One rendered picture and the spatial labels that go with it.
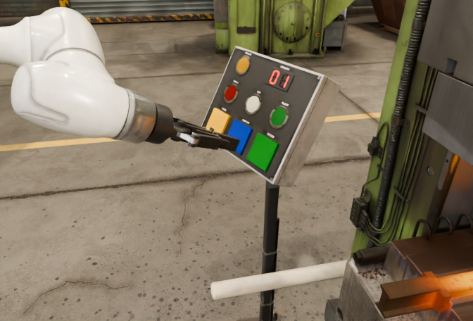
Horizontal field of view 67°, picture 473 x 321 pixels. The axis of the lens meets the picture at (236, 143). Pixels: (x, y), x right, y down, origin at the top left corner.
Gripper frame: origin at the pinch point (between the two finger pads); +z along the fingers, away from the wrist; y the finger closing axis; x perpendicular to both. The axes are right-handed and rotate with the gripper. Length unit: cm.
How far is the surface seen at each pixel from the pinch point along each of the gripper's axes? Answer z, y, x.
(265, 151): 12.5, 1.4, 0.6
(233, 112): 13.2, -16.0, 5.1
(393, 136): 28.0, 21.0, 16.4
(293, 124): 13.2, 4.9, 9.3
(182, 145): 123, -178, -53
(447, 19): -3.9, 34.5, 32.0
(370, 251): 15.6, 33.0, -5.8
